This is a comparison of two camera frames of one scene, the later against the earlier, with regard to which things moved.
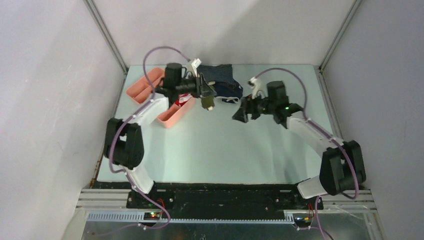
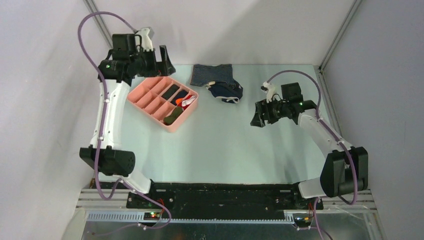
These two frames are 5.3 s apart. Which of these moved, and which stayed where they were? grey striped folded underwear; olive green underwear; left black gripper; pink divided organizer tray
Moved: olive green underwear; left black gripper
Stayed: pink divided organizer tray; grey striped folded underwear
